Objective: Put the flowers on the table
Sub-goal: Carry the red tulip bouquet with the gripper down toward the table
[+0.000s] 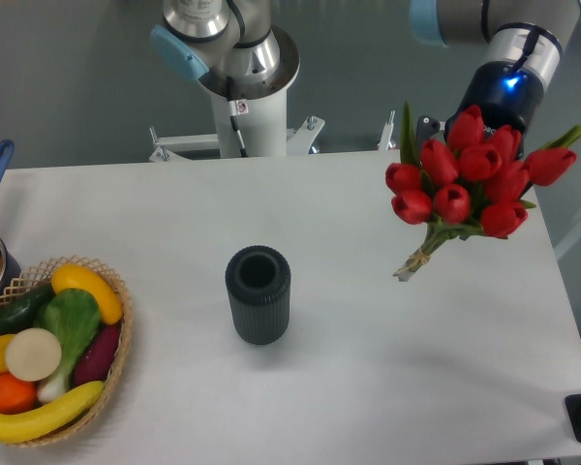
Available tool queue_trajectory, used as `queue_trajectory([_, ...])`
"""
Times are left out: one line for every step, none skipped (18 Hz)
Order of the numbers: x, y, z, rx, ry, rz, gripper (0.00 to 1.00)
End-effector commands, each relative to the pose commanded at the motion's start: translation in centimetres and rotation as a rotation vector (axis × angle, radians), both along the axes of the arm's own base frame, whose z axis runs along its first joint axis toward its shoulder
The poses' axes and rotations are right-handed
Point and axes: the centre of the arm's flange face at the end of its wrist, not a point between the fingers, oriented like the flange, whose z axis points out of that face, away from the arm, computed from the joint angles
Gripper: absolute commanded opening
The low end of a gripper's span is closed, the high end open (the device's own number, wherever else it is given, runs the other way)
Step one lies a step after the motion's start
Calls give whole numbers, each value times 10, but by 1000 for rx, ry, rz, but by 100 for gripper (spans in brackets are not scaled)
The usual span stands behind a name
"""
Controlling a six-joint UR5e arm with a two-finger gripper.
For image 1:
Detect metal table clamp bracket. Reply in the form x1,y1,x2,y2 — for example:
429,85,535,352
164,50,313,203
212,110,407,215
148,115,325,163

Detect green bok choy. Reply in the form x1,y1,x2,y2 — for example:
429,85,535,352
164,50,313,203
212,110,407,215
34,289,101,404

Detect yellow banana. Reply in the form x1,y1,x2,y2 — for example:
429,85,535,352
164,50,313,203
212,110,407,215
0,381,105,445

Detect beige round radish slice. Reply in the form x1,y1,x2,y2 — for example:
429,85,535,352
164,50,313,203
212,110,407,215
5,327,62,382

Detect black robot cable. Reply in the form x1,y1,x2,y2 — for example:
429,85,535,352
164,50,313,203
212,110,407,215
225,76,250,158

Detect red tulip bouquet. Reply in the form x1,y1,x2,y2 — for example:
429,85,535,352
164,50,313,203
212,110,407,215
384,106,581,282

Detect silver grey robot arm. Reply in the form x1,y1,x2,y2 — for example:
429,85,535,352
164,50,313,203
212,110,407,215
150,1,581,162

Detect yellow squash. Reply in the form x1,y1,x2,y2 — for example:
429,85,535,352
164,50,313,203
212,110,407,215
50,263,123,325

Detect dark grey ribbed vase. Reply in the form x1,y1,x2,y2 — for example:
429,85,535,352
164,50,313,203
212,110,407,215
225,245,291,345

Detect woven wicker basket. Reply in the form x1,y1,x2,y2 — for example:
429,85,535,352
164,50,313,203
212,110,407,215
0,256,133,447

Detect green cucumber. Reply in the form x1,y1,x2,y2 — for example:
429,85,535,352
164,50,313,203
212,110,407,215
0,283,55,336

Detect purple sweet potato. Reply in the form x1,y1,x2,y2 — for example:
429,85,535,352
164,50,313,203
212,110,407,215
73,325,120,387

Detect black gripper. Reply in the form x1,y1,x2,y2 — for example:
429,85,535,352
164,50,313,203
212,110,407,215
415,62,545,153

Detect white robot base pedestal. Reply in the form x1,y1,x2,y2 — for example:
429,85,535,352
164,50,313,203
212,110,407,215
199,25,300,159

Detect orange fruit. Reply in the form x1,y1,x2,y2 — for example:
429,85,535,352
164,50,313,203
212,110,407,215
0,373,37,415

